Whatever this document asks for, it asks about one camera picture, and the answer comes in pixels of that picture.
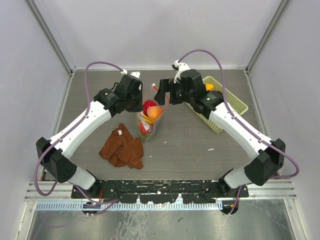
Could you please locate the white slotted cable duct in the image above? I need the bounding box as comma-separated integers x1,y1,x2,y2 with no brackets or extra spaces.
35,200,223,211

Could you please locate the green leafy vegetable toy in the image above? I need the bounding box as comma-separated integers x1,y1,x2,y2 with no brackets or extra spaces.
138,130,155,142

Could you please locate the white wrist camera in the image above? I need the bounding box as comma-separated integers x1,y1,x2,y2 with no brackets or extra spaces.
172,60,190,84
120,69,141,79

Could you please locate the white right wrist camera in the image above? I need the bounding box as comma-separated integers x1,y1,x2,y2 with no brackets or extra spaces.
172,60,190,84

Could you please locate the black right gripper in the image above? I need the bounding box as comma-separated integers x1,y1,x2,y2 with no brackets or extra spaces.
155,78,194,105

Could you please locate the red apple toy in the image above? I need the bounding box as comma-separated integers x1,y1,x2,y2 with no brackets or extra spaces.
142,99,158,115

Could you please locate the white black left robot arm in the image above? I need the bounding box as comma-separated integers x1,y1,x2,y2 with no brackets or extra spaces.
36,72,143,198

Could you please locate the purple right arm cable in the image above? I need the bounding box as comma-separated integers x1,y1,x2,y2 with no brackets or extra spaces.
174,49,300,215

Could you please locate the pale green perforated basket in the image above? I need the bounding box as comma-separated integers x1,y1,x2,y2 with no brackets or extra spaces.
185,76,249,134

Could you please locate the yellow banana toy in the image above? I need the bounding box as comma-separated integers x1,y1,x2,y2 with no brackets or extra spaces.
139,115,155,125

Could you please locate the red bell pepper toy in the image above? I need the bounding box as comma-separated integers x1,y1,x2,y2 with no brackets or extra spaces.
138,121,153,136

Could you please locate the clear zip top bag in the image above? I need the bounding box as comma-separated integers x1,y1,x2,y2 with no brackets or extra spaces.
136,83,170,142

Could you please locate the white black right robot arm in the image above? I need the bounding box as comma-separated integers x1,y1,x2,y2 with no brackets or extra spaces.
154,69,286,197

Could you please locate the brown cloth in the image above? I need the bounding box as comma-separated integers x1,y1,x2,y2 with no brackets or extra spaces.
99,123,144,170

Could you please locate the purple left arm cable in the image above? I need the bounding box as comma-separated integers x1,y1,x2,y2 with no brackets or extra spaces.
34,61,128,215

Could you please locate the orange toy fruit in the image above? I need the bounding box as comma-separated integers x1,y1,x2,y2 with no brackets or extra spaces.
205,83,215,92

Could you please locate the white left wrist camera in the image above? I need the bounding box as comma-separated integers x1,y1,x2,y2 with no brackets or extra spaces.
120,69,141,79

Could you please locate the peach toy fruit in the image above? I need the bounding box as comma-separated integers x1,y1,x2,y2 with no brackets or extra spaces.
147,106,163,120

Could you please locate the aluminium front frame rail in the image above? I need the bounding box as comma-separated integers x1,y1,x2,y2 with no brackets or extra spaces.
24,179,298,201

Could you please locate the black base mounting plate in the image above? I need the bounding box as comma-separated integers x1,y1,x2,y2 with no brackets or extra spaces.
85,180,238,204

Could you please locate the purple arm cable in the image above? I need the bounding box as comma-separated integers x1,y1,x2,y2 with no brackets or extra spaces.
174,49,300,215
34,61,128,215

